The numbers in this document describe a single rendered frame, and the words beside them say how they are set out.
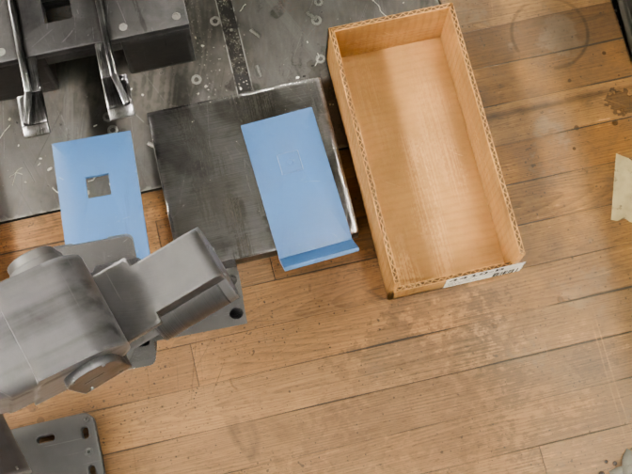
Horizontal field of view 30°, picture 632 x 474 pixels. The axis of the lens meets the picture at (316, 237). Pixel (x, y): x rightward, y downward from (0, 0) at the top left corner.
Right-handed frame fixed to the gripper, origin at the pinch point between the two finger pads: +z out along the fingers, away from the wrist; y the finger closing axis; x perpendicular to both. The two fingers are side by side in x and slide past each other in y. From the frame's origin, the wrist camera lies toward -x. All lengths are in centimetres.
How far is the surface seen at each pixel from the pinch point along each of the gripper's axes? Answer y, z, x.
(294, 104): 11.2, 15.0, -19.2
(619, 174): -0.4, 11.1, -48.7
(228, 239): 0.4, 10.3, -10.6
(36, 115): 14.6, 9.8, 4.2
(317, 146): 7.2, 12.7, -20.5
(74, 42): 20.3, 12.3, -0.2
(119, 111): 13.6, 9.4, -3.1
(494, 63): 11.8, 17.0, -39.6
